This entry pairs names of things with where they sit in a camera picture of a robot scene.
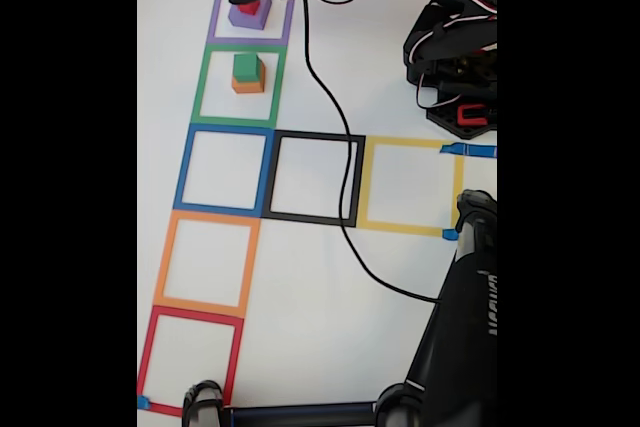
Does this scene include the large purple cube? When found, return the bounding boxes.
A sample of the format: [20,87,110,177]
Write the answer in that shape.
[228,0,273,31]

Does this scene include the green cube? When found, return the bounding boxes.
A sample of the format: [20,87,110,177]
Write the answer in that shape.
[232,52,265,84]

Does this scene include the orange cube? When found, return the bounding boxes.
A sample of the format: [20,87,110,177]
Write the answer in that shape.
[231,74,266,95]

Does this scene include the blue tape strip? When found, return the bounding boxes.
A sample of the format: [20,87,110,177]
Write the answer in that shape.
[439,143,498,159]

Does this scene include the black tripod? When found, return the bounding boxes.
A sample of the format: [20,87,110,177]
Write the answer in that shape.
[181,189,498,427]

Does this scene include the purple square frame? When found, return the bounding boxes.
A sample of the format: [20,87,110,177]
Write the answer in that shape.
[206,0,297,47]

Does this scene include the black cable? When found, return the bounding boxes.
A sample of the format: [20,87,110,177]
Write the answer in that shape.
[297,0,441,304]

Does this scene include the blue square frame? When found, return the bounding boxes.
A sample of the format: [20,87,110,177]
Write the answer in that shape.
[172,124,276,218]

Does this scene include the black square frame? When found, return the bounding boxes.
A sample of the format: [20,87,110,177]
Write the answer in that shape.
[260,129,367,228]

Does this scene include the yellow square frame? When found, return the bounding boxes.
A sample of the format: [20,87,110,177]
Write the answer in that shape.
[357,135,465,238]

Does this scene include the orange square frame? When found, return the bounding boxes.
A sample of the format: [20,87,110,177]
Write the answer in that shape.
[153,209,262,319]

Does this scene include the red square frame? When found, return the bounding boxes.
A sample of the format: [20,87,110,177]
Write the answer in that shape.
[137,304,245,418]

